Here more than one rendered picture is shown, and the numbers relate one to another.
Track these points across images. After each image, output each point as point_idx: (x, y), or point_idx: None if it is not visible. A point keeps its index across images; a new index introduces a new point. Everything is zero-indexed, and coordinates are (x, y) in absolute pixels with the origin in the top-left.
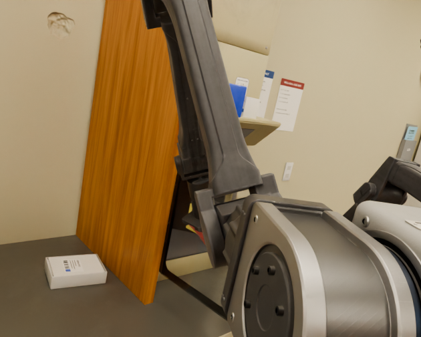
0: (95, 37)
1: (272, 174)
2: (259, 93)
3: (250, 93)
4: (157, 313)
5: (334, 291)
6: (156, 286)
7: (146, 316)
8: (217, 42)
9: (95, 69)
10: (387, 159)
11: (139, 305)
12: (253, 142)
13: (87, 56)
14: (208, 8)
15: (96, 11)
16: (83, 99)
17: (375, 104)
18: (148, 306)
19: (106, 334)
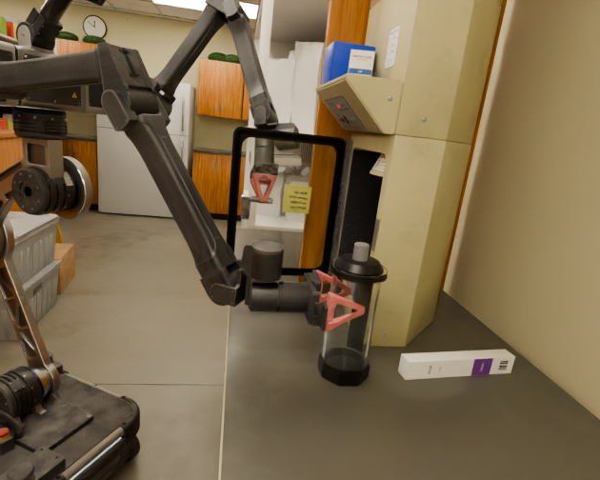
0: (497, 60)
1: (150, 77)
2: (410, 39)
3: (401, 46)
4: (281, 279)
5: None
6: (323, 290)
7: (281, 275)
8: (188, 34)
9: (491, 97)
10: (139, 55)
11: (296, 277)
12: (372, 125)
13: (489, 85)
14: (196, 22)
15: (503, 29)
16: (478, 134)
17: None
18: (293, 279)
19: None
